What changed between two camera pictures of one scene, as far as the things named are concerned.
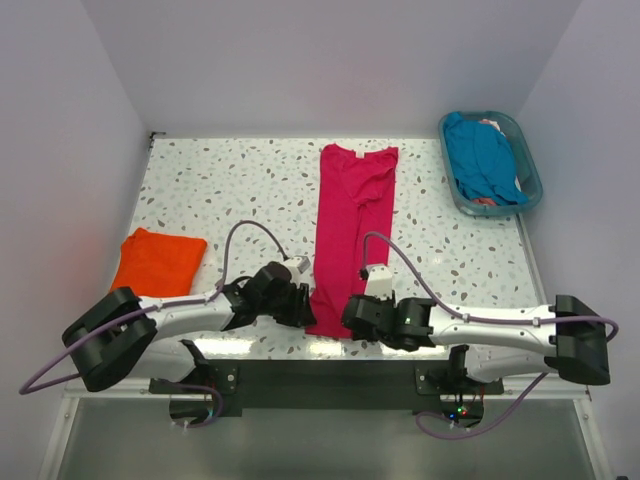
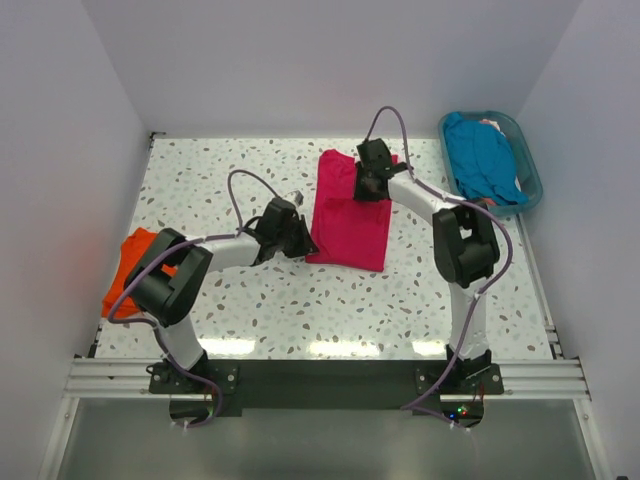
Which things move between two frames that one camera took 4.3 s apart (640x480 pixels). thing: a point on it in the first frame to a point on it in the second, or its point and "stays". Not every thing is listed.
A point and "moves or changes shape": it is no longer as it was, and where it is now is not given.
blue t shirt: x=482 y=161 stays
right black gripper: x=390 y=302 to x=358 y=192
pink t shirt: x=355 y=214 moves or changes shape
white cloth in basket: x=493 y=123 stays
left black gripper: x=300 y=314 to x=306 y=245
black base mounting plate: x=328 y=388 stays
